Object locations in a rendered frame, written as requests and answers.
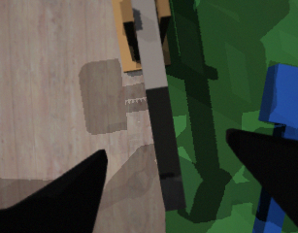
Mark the green putting mat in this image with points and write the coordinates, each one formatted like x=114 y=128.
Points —
x=220 y=51

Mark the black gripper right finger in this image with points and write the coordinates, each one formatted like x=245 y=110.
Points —
x=273 y=161

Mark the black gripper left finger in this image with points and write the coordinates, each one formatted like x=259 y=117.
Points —
x=69 y=204

